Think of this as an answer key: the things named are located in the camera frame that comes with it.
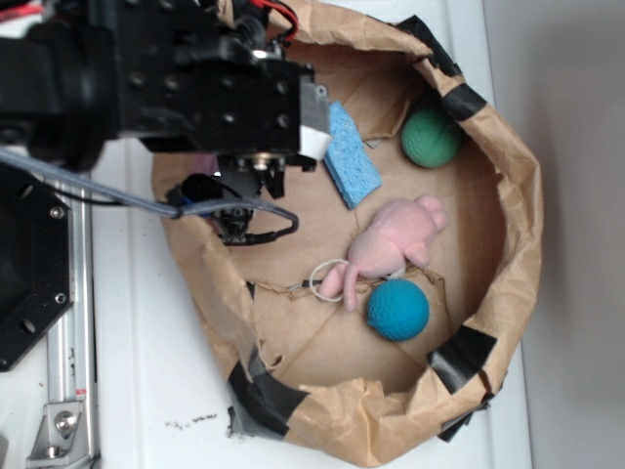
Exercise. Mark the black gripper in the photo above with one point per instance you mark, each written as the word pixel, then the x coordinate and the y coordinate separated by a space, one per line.
pixel 188 82

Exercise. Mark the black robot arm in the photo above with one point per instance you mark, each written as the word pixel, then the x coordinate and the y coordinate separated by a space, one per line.
pixel 59 84

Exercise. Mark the blue sponge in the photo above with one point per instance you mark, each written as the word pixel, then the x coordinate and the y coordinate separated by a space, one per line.
pixel 351 169

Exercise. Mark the green dimpled ball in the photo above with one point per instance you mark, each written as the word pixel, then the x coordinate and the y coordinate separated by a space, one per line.
pixel 431 138

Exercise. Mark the pink plush bunny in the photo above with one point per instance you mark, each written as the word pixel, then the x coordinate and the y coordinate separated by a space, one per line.
pixel 400 232

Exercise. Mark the blue dimpled ball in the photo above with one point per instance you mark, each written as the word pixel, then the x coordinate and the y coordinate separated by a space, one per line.
pixel 398 310

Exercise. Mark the brown paper bag bin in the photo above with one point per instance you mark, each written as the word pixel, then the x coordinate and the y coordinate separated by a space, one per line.
pixel 315 374

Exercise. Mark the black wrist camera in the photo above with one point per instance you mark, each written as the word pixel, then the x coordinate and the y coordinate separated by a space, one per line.
pixel 231 224

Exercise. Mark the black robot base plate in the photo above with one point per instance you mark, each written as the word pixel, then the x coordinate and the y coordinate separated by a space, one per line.
pixel 35 263

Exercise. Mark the aluminium extrusion rail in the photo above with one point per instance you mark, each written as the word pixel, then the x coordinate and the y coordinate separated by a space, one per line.
pixel 71 349

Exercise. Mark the metal corner bracket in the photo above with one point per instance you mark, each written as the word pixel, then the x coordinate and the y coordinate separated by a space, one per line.
pixel 62 438

